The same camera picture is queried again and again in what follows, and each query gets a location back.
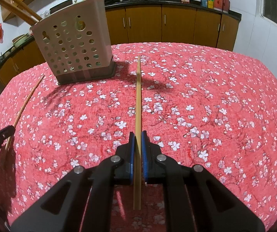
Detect thin wooden chopstick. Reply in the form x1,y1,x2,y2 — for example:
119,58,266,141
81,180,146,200
133,56,142,211

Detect beige perforated utensil holder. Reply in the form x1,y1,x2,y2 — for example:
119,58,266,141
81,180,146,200
31,0,116,85

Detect wooden chopstick pair one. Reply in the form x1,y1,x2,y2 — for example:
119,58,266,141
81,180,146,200
0,0,38,26

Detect red floral tablecloth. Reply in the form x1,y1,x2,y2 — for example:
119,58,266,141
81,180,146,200
0,43,277,229

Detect green bowl on counter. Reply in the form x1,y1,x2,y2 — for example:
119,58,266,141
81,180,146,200
12,34,29,48

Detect dark cutting board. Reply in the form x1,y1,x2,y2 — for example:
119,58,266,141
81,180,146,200
50,0,73,14

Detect lower wooden base cabinets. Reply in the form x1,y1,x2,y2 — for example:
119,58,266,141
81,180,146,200
0,4,240,87

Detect black countertop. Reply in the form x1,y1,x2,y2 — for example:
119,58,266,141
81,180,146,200
0,0,242,78

